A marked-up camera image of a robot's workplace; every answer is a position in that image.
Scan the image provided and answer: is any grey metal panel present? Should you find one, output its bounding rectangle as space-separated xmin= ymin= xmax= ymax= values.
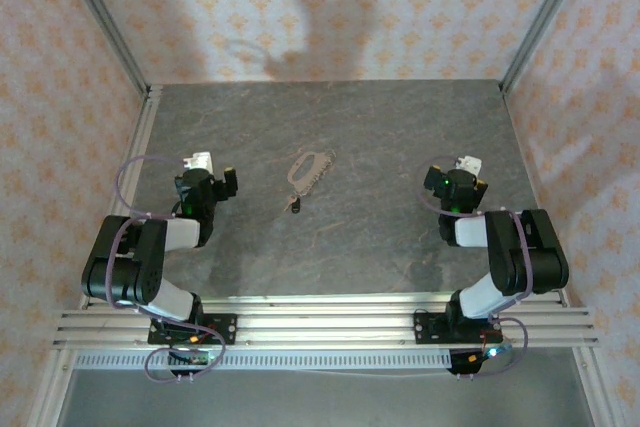
xmin=57 ymin=369 xmax=594 ymax=427

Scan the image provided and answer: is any aluminium table rail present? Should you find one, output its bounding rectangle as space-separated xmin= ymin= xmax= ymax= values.
xmin=79 ymin=85 xmax=164 ymax=308

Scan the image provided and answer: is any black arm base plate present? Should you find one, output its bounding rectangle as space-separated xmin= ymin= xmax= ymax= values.
xmin=148 ymin=313 xmax=239 ymax=347
xmin=413 ymin=310 xmax=501 ymax=347

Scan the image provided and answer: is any black electronics mount with LED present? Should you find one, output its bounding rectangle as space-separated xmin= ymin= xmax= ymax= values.
xmin=447 ymin=344 xmax=516 ymax=378
xmin=167 ymin=345 xmax=224 ymax=379

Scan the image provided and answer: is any aluminium frame post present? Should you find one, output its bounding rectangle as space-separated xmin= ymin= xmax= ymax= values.
xmin=498 ymin=0 xmax=597 ymax=94
xmin=53 ymin=0 xmax=164 ymax=101

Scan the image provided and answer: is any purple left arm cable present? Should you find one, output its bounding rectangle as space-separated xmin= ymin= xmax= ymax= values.
xmin=107 ymin=154 xmax=224 ymax=386

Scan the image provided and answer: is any long aluminium mounting rail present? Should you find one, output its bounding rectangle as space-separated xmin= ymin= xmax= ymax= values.
xmin=52 ymin=309 xmax=600 ymax=349

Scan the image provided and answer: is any white slotted cable duct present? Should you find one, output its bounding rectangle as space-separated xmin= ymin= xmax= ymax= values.
xmin=73 ymin=350 xmax=454 ymax=372

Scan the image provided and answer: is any aluminium frame leg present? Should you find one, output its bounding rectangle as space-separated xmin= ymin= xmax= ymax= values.
xmin=29 ymin=346 xmax=76 ymax=427
xmin=573 ymin=346 xmax=614 ymax=427

